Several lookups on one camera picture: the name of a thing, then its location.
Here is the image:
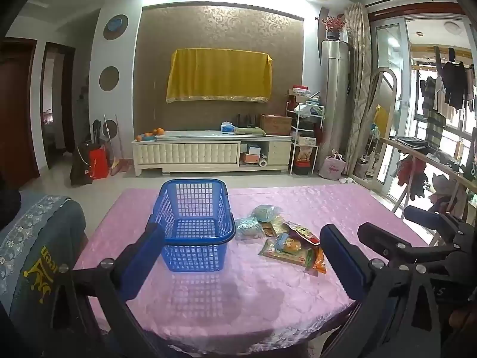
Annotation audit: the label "beige patterned curtain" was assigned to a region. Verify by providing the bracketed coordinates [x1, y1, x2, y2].
[343, 3, 373, 180]

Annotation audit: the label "green label cracker packet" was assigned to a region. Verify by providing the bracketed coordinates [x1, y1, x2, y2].
[259, 239, 317, 269]

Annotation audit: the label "arched floor mirror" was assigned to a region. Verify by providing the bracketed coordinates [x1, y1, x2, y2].
[352, 67, 399, 180]

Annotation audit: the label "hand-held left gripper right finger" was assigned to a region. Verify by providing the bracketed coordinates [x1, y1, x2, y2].
[320, 224, 442, 358]

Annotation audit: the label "orange snack packet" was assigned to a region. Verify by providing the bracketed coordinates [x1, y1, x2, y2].
[261, 220, 289, 237]

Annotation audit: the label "hanging clothes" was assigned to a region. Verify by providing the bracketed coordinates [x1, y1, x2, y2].
[419, 47, 477, 146]

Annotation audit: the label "blue plastic basket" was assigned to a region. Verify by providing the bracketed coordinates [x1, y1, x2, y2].
[149, 178, 237, 273]

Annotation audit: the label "pink shopping bag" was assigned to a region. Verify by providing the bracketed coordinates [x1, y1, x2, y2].
[318, 151, 349, 180]

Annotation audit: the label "white plastic bag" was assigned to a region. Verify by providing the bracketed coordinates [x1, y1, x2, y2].
[298, 102, 323, 116]

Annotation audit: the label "broom with pink dustpan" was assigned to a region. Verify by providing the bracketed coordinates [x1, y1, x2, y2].
[110, 114, 131, 176]

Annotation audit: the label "vase with red flowers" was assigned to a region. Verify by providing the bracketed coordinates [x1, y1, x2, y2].
[322, 15, 347, 41]

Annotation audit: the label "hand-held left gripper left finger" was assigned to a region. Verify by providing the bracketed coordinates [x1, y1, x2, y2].
[48, 223, 172, 358]

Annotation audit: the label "red snack packet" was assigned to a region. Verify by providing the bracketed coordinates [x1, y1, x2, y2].
[283, 221, 321, 245]

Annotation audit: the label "brown cardboard box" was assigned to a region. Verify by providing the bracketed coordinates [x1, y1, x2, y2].
[260, 114, 292, 136]

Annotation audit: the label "red cloth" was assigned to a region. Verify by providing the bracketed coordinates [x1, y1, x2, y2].
[397, 155, 429, 199]

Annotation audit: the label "black bag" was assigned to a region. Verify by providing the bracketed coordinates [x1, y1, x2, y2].
[69, 142, 94, 186]

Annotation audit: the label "white padded media cabinet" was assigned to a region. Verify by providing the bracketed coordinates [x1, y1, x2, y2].
[131, 130, 293, 177]

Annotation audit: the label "person's right hand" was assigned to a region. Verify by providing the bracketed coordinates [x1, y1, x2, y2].
[449, 302, 477, 331]

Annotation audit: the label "yellow cloth cover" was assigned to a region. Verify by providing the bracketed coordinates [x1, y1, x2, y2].
[166, 48, 273, 104]

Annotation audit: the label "long orange sausage packet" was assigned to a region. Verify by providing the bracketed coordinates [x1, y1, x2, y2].
[311, 246, 329, 274]

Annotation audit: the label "silver standing air conditioner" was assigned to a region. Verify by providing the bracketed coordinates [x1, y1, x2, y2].
[321, 40, 351, 165]

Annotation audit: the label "red paper bag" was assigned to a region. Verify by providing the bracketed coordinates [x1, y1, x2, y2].
[89, 143, 109, 180]

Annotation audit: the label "white metal rack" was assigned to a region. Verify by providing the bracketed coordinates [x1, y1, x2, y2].
[286, 101, 325, 176]

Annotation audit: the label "brown wooden door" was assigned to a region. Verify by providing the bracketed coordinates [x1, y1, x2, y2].
[0, 37, 40, 191]

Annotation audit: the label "clear cartoon bread packet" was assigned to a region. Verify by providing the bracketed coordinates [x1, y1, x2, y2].
[274, 233, 304, 256]

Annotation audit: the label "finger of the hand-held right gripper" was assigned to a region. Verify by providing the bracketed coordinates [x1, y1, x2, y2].
[406, 206, 472, 249]
[358, 223, 453, 265]

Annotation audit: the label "wooden clothes rack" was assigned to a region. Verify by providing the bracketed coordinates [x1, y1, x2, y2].
[380, 136, 477, 228]

